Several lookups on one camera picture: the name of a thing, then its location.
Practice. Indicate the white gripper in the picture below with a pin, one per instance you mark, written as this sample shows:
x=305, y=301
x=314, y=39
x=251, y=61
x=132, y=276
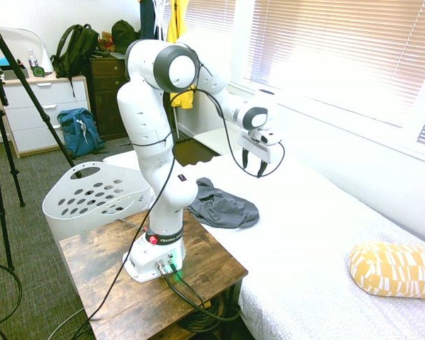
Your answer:
x=255, y=147

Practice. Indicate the dark grey garment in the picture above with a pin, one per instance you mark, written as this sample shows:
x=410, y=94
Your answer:
x=223, y=210

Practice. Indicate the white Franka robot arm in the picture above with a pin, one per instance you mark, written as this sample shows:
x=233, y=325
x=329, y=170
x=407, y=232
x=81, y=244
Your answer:
x=145, y=117

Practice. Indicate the white perforated laundry basket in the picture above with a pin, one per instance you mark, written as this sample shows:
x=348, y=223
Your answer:
x=92, y=198

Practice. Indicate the dark green bag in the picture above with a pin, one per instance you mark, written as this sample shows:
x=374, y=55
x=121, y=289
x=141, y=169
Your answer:
x=124, y=33

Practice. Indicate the wide window blind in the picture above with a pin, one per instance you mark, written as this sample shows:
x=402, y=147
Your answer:
x=340, y=53

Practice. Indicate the small window blind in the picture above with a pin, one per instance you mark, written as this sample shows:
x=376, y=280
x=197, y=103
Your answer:
x=209, y=14

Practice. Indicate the yellow jacket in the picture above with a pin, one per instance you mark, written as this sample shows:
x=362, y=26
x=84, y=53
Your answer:
x=177, y=21

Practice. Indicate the dark wooden dresser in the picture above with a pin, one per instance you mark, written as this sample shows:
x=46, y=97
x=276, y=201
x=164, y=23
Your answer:
x=106, y=92

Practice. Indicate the rustic wooden side table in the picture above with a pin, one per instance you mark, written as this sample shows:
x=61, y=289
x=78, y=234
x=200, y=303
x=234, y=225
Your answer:
x=148, y=297

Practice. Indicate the yellow white patterned pillow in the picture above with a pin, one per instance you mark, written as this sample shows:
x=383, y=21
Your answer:
x=393, y=269

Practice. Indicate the blue backpack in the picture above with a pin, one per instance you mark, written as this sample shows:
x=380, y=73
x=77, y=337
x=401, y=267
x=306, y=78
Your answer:
x=79, y=132

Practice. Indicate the dark blue hanging garment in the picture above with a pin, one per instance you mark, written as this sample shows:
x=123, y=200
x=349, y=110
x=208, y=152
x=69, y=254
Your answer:
x=148, y=17

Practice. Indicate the brown teddy bear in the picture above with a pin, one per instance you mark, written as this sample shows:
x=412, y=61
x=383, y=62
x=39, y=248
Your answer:
x=107, y=40

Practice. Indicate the dark green backpack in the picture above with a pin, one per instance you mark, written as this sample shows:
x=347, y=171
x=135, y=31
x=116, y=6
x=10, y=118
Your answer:
x=74, y=49

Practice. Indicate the white drawer dresser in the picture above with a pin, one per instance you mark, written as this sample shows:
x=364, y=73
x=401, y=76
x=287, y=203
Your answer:
x=39, y=117

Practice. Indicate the white desk lamp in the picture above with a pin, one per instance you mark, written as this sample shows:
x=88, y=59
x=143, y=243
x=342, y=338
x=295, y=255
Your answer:
x=44, y=53

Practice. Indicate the clear plastic bottle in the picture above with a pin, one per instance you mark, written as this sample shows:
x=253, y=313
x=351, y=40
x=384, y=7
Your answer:
x=32, y=58

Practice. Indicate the grey storage box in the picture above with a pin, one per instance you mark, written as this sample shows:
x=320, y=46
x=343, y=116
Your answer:
x=14, y=74

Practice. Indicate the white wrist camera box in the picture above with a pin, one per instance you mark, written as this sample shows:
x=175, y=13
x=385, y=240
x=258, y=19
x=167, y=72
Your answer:
x=267, y=138

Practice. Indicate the black camera tripod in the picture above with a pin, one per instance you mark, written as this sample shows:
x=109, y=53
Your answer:
x=0, y=106

